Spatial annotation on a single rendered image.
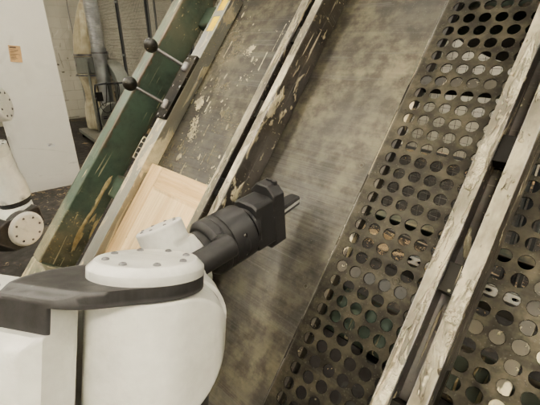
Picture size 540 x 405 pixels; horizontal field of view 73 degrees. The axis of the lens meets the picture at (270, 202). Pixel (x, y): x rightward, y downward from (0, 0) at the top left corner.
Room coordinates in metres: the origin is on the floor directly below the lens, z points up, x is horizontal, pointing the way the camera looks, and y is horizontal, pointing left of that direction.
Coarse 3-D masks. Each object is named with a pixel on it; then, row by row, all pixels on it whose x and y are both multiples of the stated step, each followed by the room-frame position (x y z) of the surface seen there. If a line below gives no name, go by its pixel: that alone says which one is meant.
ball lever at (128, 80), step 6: (126, 78) 1.01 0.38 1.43; (132, 78) 1.01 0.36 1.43; (126, 84) 1.00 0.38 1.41; (132, 84) 1.00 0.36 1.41; (132, 90) 1.01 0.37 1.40; (138, 90) 1.02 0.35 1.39; (144, 90) 1.02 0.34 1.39; (150, 96) 1.02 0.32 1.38; (162, 102) 1.03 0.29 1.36; (168, 102) 1.03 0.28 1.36
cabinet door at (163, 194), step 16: (160, 176) 0.90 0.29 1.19; (176, 176) 0.87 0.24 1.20; (144, 192) 0.90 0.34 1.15; (160, 192) 0.87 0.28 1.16; (176, 192) 0.83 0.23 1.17; (192, 192) 0.80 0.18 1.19; (144, 208) 0.86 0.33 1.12; (160, 208) 0.83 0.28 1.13; (176, 208) 0.80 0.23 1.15; (192, 208) 0.77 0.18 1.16; (128, 224) 0.86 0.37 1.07; (144, 224) 0.83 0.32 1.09; (112, 240) 0.85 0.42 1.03; (128, 240) 0.82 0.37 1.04
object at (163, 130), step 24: (240, 0) 1.21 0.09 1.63; (216, 24) 1.15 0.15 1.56; (216, 48) 1.14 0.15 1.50; (192, 72) 1.07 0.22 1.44; (192, 96) 1.07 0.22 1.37; (168, 120) 1.01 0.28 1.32; (144, 144) 1.00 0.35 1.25; (168, 144) 1.00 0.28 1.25; (144, 168) 0.94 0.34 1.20; (120, 192) 0.92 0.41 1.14; (120, 216) 0.88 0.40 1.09; (96, 240) 0.85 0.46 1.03
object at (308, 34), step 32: (320, 0) 0.88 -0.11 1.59; (288, 32) 0.87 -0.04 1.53; (320, 32) 0.87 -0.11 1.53; (288, 64) 0.81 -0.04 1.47; (256, 96) 0.80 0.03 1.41; (288, 96) 0.80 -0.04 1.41; (256, 128) 0.74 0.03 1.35; (224, 160) 0.73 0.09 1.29; (256, 160) 0.73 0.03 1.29; (224, 192) 0.67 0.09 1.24
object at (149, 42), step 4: (148, 40) 1.06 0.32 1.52; (152, 40) 1.06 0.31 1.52; (144, 44) 1.06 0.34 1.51; (148, 44) 1.05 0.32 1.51; (152, 44) 1.06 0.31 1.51; (156, 44) 1.06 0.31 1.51; (148, 48) 1.06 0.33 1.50; (152, 48) 1.06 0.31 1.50; (156, 48) 1.07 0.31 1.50; (152, 52) 1.07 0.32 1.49; (160, 52) 1.07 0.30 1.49; (164, 52) 1.07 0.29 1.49; (168, 56) 1.07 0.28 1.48; (172, 60) 1.08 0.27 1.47; (176, 60) 1.08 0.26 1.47; (180, 64) 1.08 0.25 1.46; (184, 64) 1.08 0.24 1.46; (188, 64) 1.08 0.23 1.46; (180, 68) 1.08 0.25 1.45; (184, 68) 1.07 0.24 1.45
